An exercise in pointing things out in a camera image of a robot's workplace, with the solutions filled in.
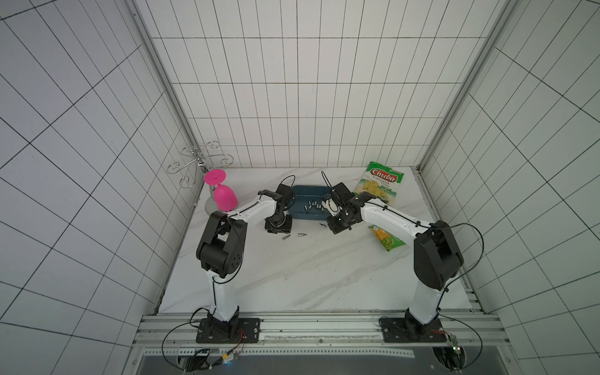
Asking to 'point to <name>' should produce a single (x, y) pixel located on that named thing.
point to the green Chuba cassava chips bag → (380, 180)
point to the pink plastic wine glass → (225, 198)
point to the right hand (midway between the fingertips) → (325, 228)
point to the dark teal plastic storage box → (307, 202)
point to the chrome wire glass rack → (226, 159)
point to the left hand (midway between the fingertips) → (280, 234)
